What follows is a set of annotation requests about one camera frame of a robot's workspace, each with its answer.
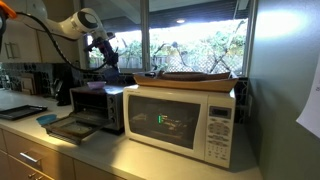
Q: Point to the light wooden tray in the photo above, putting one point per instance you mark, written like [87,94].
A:
[186,85]

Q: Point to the black baking tray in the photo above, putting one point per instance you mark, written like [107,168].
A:
[18,111]

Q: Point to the wooden cutting boards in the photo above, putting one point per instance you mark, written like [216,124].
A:
[28,84]

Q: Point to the grey window frame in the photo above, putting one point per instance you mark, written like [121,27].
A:
[144,35]

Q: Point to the small blue bowl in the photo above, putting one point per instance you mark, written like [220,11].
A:
[46,119]

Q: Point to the white paper sheet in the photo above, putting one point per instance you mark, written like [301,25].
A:
[313,106]

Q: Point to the purple plastic bowl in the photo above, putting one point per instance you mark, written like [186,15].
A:
[96,85]

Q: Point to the blue plastic bowl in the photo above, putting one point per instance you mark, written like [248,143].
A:
[111,75]

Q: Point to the black silver toaster oven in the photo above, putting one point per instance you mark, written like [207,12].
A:
[96,108]

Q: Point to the black coffee maker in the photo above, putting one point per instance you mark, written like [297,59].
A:
[65,86]

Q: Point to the white microwave oven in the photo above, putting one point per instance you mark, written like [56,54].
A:
[173,123]

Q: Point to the dark wooden bowl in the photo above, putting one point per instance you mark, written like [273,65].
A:
[190,76]

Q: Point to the round ceiling light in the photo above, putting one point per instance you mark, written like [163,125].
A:
[180,21]

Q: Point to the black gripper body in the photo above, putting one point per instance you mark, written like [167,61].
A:
[106,50]

